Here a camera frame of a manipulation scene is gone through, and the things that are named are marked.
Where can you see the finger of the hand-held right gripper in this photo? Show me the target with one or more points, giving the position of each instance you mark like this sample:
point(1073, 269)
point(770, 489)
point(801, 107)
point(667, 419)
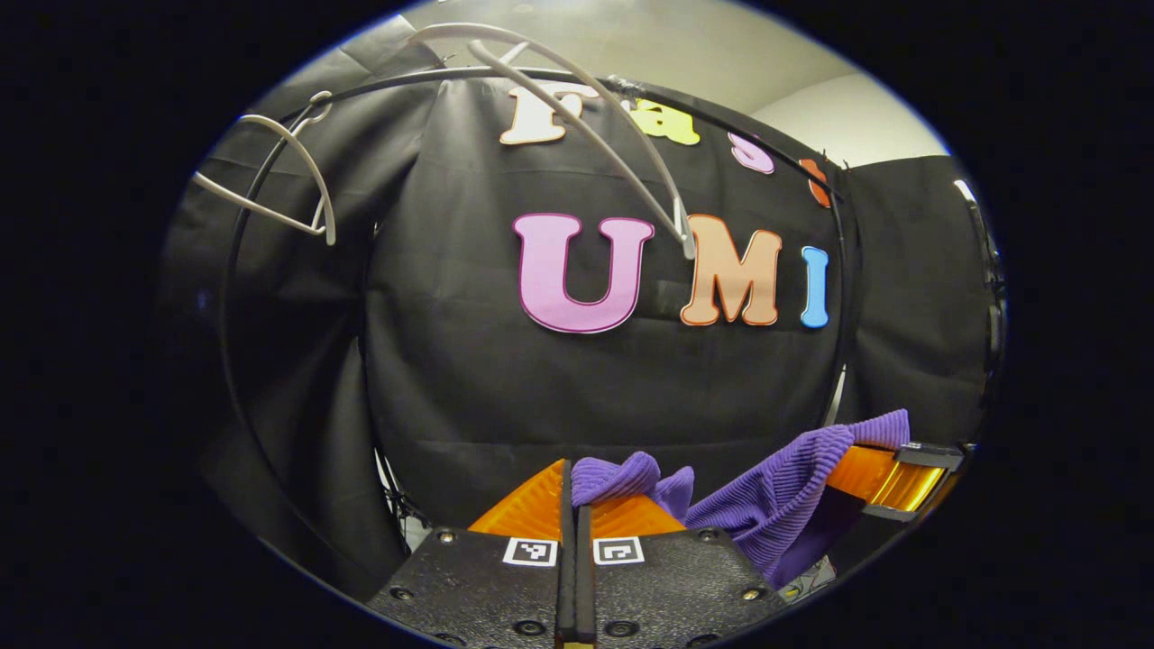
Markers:
point(888, 482)

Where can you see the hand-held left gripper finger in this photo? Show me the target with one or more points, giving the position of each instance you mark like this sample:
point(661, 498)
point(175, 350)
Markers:
point(568, 568)
point(586, 577)

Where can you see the purple shirt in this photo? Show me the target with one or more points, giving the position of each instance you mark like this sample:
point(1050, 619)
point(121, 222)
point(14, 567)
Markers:
point(775, 505)

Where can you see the white plastic hanger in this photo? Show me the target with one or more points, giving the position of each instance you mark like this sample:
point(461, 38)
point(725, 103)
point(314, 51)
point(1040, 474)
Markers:
point(330, 221)
point(687, 237)

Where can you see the black clothes rack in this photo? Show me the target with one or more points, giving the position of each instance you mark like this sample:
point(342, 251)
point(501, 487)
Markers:
point(388, 81)

